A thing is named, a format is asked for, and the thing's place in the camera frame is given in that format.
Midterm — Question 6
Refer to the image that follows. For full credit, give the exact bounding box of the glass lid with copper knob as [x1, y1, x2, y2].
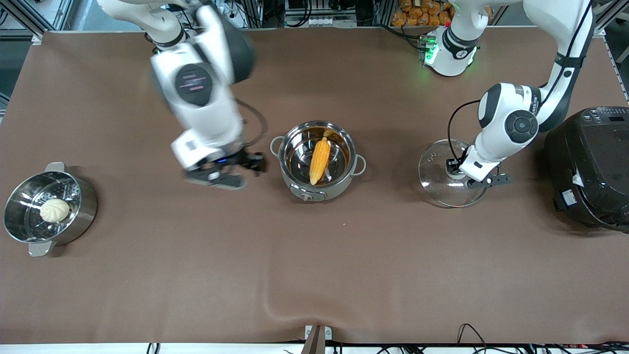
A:
[418, 139, 489, 208]

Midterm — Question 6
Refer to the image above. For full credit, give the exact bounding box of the yellow corn cob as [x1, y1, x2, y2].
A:
[309, 137, 332, 186]

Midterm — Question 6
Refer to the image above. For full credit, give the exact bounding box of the grey electric cooking pot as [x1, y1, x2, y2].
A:
[270, 119, 367, 203]

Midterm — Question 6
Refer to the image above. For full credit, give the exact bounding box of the stainless steel steamer pot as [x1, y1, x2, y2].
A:
[3, 162, 98, 258]

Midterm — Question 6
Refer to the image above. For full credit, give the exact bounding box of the black rice cooker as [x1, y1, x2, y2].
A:
[543, 106, 629, 233]

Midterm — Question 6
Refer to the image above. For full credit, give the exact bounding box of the pile of orange snacks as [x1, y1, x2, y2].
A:
[391, 0, 455, 27]

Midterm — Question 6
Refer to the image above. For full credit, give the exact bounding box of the white steamed bun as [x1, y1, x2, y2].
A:
[39, 198, 71, 223]

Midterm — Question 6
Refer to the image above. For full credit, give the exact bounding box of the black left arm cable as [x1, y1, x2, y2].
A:
[446, 0, 593, 164]

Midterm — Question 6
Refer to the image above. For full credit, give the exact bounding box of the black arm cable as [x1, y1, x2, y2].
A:
[235, 97, 269, 149]
[446, 0, 593, 164]

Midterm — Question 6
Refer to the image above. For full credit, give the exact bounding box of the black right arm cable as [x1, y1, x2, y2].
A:
[235, 97, 269, 149]

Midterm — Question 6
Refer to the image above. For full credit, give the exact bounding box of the looped black cable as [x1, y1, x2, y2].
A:
[457, 323, 488, 351]

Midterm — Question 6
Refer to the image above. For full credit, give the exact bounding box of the bundle of black cables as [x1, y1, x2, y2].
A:
[339, 341, 629, 354]

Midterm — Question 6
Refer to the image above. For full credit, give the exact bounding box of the grey metal camera mount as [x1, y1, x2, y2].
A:
[301, 324, 333, 354]

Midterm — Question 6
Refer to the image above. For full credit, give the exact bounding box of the aluminium frame post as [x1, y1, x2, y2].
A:
[592, 0, 629, 39]
[0, 0, 46, 46]

